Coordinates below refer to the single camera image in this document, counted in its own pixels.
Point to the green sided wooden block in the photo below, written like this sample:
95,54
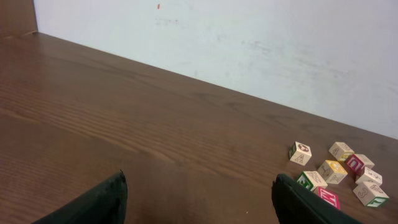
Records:
370,194

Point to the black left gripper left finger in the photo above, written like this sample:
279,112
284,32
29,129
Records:
104,203

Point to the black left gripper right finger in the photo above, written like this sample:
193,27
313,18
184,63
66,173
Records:
295,204

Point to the wooden block green W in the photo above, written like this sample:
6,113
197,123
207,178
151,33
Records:
311,180

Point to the red letter wooden block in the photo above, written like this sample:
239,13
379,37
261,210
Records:
328,196

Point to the plain white wooden block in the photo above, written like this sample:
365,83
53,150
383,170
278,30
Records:
368,175

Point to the yellow top wooden block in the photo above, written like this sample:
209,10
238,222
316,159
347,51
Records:
332,172

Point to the wooden block yellow side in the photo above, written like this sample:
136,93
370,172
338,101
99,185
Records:
341,151

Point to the wooden block with face picture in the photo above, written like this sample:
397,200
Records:
300,153

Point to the wooden block red side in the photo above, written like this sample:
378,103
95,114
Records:
357,162

